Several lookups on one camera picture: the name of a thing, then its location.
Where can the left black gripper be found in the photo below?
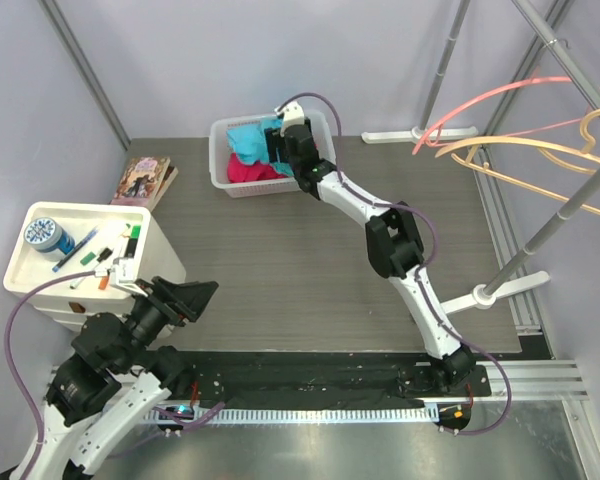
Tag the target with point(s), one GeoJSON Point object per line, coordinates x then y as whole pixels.
{"type": "Point", "coordinates": [180, 301]}

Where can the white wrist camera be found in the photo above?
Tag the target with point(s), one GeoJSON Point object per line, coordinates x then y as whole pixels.
{"type": "Point", "coordinates": [121, 275]}
{"type": "Point", "coordinates": [290, 114]}

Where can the pink t shirt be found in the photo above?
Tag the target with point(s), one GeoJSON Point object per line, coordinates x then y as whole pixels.
{"type": "Point", "coordinates": [251, 164]}

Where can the blue t shirt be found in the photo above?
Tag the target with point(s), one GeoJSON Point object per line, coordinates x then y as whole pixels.
{"type": "Point", "coordinates": [249, 135]}

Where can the blue pen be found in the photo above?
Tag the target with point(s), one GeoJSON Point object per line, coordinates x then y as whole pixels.
{"type": "Point", "coordinates": [77, 247]}

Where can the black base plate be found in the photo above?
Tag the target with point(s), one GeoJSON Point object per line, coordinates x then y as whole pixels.
{"type": "Point", "coordinates": [324, 381]}

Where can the white slotted cable duct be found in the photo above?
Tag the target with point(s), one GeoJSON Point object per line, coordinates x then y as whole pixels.
{"type": "Point", "coordinates": [230, 417]}

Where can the green cap marker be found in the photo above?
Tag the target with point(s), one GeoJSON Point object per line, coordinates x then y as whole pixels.
{"type": "Point", "coordinates": [88, 258]}

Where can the white drawer organizer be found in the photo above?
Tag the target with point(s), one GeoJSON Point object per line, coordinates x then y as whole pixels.
{"type": "Point", "coordinates": [27, 268]}

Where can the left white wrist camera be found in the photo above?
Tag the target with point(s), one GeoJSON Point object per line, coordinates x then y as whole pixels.
{"type": "Point", "coordinates": [121, 275]}

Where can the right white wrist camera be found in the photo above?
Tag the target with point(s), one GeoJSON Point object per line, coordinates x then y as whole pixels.
{"type": "Point", "coordinates": [290, 114]}

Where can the black green marker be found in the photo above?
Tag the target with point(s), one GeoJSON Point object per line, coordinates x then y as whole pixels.
{"type": "Point", "coordinates": [132, 241]}

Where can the black cap marker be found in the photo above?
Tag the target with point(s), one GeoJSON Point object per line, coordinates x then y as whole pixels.
{"type": "Point", "coordinates": [93, 266]}

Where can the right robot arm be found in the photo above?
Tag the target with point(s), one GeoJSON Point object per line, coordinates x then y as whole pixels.
{"type": "Point", "coordinates": [395, 252]}

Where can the orange marker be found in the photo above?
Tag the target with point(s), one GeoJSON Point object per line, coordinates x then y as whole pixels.
{"type": "Point", "coordinates": [103, 284]}

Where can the white plastic basket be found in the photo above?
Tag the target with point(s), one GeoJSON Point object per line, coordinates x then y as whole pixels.
{"type": "Point", "coordinates": [220, 151]}

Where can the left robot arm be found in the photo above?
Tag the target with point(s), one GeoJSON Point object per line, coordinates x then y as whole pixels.
{"type": "Point", "coordinates": [110, 382]}

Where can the wooden hanger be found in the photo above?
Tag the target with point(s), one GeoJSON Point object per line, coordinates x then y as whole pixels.
{"type": "Point", "coordinates": [542, 155]}

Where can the illustrated book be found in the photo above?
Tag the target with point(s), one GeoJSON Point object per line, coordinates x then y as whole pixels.
{"type": "Point", "coordinates": [144, 182]}

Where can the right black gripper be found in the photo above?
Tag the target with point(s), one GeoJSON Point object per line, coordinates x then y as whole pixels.
{"type": "Point", "coordinates": [275, 141]}

